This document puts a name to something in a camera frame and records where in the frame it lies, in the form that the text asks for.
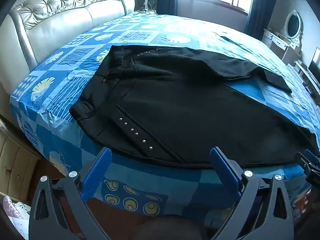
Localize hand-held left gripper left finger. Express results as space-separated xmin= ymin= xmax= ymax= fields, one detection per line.
xmin=28 ymin=147 xmax=112 ymax=240

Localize black television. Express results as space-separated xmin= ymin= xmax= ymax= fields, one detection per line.
xmin=309 ymin=47 xmax=320 ymax=74

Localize small white fan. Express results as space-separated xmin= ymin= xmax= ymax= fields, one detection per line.
xmin=143 ymin=0 xmax=157 ymax=12

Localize beige bedside cabinet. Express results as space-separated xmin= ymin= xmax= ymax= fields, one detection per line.
xmin=0 ymin=115 xmax=43 ymax=198

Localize cream tufted leather headboard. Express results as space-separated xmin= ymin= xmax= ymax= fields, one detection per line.
xmin=0 ymin=0 xmax=135 ymax=73

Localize white pink patterned cloth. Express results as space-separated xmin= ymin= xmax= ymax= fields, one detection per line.
xmin=2 ymin=196 xmax=31 ymax=240

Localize black studded pants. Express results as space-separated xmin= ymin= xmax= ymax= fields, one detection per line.
xmin=69 ymin=45 xmax=320 ymax=168

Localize bed with blue patterned sheet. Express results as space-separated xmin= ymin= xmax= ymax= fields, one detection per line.
xmin=9 ymin=14 xmax=320 ymax=228

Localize white vanity dresser with mirror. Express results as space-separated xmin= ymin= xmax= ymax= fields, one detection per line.
xmin=262 ymin=9 xmax=304 ymax=67

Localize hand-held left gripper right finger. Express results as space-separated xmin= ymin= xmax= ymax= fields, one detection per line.
xmin=209 ymin=146 xmax=294 ymax=240

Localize white low cabinet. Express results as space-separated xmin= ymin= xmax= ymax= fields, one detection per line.
xmin=294 ymin=59 xmax=320 ymax=98

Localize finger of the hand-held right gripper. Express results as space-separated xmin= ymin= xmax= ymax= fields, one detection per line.
xmin=294 ymin=149 xmax=320 ymax=183

